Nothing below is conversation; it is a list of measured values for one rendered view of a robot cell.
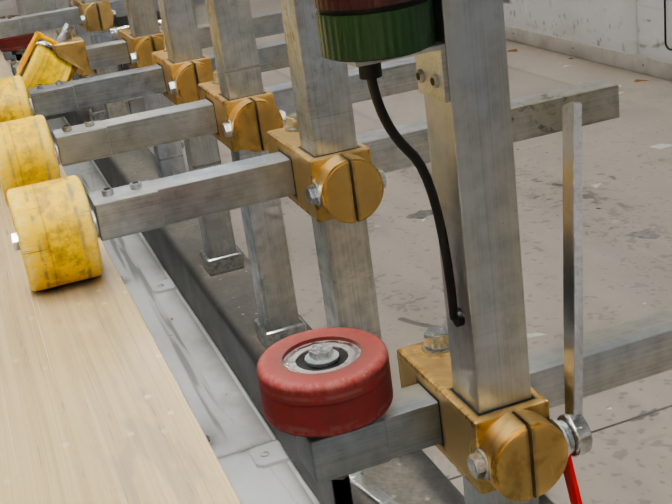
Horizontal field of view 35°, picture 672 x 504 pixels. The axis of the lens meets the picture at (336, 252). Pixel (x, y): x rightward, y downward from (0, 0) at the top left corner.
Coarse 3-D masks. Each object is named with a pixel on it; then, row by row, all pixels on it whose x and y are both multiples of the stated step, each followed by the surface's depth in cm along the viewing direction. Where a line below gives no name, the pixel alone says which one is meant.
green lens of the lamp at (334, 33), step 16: (320, 16) 54; (336, 16) 53; (352, 16) 53; (368, 16) 52; (384, 16) 52; (400, 16) 53; (416, 16) 53; (432, 16) 54; (320, 32) 55; (336, 32) 53; (352, 32) 53; (368, 32) 53; (384, 32) 53; (400, 32) 53; (416, 32) 53; (432, 32) 54; (320, 48) 56; (336, 48) 54; (352, 48) 53; (368, 48) 53; (384, 48) 53; (400, 48) 53; (416, 48) 54
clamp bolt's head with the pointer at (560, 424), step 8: (560, 424) 63; (568, 432) 63; (568, 440) 63; (568, 448) 63; (568, 456) 63; (568, 464) 64; (568, 472) 64; (568, 480) 64; (576, 480) 64; (568, 488) 64; (576, 488) 64; (576, 496) 64
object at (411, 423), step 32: (640, 320) 74; (544, 352) 71; (608, 352) 71; (640, 352) 71; (416, 384) 69; (544, 384) 69; (608, 384) 71; (384, 416) 66; (416, 416) 67; (320, 448) 65; (352, 448) 66; (384, 448) 66; (416, 448) 67; (320, 480) 65
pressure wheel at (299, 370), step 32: (288, 352) 66; (320, 352) 64; (352, 352) 65; (384, 352) 64; (288, 384) 62; (320, 384) 61; (352, 384) 62; (384, 384) 63; (288, 416) 62; (320, 416) 62; (352, 416) 62
